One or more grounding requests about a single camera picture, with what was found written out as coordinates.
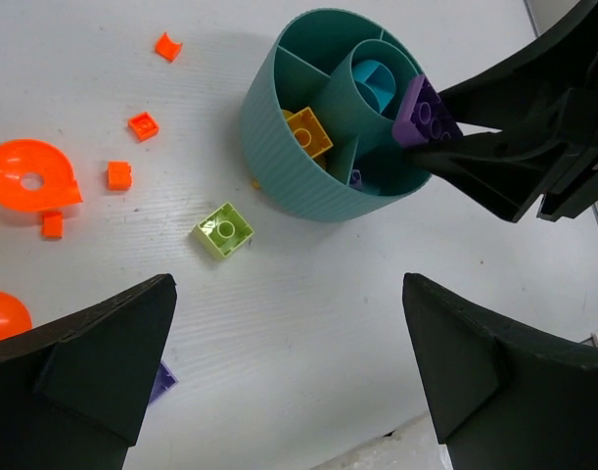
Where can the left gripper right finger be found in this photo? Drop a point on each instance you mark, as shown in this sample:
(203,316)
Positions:
(502,395)

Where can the orange round lego upper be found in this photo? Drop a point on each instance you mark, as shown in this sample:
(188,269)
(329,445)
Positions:
(36,176)

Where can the teal oval lego piece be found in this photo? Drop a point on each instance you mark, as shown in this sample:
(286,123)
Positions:
(375,83)

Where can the orange round lego lower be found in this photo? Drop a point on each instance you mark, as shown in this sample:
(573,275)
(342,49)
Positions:
(14,317)

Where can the lavender square lego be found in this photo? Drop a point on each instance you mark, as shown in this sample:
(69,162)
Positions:
(164,381)
(355,180)

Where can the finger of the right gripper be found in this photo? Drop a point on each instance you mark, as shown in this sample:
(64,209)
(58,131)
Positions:
(504,172)
(507,92)

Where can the tiny orange lego lower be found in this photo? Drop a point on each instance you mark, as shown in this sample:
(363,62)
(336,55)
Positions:
(119,176)

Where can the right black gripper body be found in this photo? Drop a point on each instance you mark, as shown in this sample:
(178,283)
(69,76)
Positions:
(568,95)

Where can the lavender square lego bottom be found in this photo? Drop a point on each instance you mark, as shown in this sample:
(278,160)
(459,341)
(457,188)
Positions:
(355,180)

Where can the tiny orange lego top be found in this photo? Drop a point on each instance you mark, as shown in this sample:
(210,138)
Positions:
(167,48)

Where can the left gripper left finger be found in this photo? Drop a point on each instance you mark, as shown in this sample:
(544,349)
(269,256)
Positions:
(74,392)

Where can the dark purple long lego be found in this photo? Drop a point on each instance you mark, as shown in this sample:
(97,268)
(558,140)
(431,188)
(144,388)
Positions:
(422,117)

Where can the green square lego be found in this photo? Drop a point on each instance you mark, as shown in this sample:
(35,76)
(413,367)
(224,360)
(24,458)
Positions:
(223,232)

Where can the yellow orange square lego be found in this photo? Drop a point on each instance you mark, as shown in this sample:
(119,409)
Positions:
(309,132)

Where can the teal round divided container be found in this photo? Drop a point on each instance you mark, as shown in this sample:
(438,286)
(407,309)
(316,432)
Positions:
(309,65)

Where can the tiny orange lego by round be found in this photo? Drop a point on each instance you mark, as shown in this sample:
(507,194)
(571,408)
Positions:
(52,225)

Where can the tiny orange lego middle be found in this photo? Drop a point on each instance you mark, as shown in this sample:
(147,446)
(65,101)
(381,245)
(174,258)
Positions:
(143,126)

